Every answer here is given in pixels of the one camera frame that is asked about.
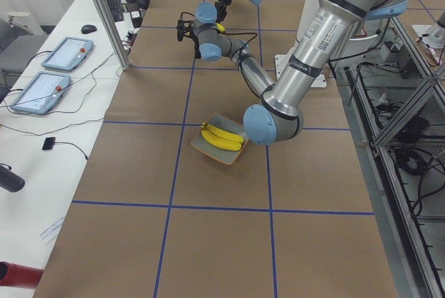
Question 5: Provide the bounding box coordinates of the red cylinder object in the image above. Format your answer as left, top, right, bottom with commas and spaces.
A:
1, 261, 44, 289

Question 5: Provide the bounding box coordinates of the teach pendant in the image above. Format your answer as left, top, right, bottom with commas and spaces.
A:
41, 37, 94, 72
10, 72, 71, 115

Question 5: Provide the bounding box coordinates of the yellow banana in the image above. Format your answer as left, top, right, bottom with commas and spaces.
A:
201, 122, 244, 144
201, 128, 244, 151
216, 23, 226, 33

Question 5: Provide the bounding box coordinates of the grey square plate orange rim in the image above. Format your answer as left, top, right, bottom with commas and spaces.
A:
191, 113, 249, 165

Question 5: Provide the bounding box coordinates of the black keyboard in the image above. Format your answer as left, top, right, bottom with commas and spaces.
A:
106, 0, 124, 22

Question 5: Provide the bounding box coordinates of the teach pendant far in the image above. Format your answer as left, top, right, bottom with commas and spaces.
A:
41, 37, 94, 72

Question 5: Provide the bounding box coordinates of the small black puck device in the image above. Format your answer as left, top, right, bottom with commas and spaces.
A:
42, 137, 56, 151

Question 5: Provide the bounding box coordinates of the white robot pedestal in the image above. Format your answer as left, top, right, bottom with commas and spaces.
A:
275, 0, 319, 78

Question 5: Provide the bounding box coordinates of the teach pendant near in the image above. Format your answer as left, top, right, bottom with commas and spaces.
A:
10, 72, 71, 115

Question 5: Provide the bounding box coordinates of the black water bottle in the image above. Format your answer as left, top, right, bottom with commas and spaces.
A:
0, 164, 25, 192

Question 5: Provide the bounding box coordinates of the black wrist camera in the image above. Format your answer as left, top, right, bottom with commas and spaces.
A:
177, 12, 195, 42

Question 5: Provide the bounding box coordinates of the black computer mouse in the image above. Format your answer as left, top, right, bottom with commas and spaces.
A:
81, 24, 97, 35

